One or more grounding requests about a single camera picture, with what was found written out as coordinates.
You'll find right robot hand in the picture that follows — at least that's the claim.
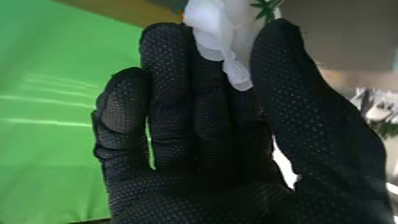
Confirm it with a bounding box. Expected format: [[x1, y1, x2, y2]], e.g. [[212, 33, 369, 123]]
[[91, 18, 398, 224]]

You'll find white flower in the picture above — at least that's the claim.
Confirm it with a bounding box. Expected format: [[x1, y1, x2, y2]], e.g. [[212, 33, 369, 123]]
[[182, 0, 282, 92]]

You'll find green sprig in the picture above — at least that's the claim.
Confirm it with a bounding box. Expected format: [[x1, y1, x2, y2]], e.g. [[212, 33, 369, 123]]
[[250, 0, 285, 23]]

